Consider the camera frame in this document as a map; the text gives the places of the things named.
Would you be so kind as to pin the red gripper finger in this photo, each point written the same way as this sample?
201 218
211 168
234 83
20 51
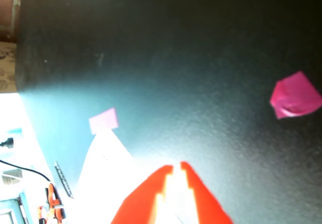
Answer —
141 204
210 209

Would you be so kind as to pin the black toothed plastic strip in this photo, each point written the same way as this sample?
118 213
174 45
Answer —
63 178

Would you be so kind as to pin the grey rectangular block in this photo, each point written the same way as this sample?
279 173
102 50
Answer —
11 176

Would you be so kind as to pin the black power plug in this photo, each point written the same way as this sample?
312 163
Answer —
8 142

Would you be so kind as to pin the patterned counter front panel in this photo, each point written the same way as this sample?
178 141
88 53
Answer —
7 68

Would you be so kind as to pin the window frame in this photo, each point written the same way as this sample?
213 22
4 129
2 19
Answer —
10 204

